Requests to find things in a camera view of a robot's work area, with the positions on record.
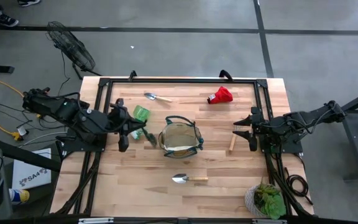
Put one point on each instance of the beige green canvas gardening bag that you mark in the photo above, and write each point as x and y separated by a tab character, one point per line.
180	137

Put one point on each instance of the blue yellow can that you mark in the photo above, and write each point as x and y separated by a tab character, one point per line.
20	196

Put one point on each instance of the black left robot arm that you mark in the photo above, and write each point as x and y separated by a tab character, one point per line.
82	121

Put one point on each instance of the white cardboard box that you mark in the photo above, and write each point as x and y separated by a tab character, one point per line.
33	168

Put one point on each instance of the black metal leg beam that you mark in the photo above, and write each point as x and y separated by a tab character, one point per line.
23	154

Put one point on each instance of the black metal table frame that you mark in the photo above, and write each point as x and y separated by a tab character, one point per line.
182	81

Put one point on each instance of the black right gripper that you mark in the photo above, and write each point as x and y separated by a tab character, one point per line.
257	129

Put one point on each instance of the silver metal bracket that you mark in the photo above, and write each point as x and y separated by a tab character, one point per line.
269	221
95	221

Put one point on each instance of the green plant white pot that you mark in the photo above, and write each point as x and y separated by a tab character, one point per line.
269	202

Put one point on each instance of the person's shoe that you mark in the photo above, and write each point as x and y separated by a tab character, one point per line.
28	2
6	20

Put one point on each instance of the red gardening glove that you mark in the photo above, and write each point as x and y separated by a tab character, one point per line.
221	96

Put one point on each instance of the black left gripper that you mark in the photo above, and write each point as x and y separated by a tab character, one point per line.
120	123

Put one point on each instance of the green plastic spray bottle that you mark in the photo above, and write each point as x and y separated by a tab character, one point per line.
141	113

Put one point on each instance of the black floor fan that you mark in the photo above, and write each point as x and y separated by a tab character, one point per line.
70	46

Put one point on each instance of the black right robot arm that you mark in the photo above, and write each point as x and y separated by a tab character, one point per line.
297	121

